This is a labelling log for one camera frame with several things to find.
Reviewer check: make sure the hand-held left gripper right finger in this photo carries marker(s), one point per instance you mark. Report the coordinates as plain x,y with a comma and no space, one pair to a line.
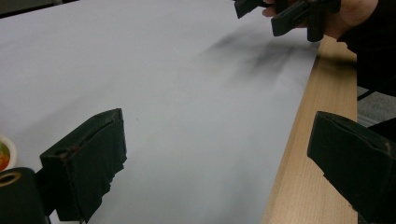
358,161

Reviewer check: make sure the white plastic container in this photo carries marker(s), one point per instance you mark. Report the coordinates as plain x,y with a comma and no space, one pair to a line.
13,152

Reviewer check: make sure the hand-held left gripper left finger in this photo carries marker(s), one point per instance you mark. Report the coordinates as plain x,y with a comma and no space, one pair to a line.
90,161

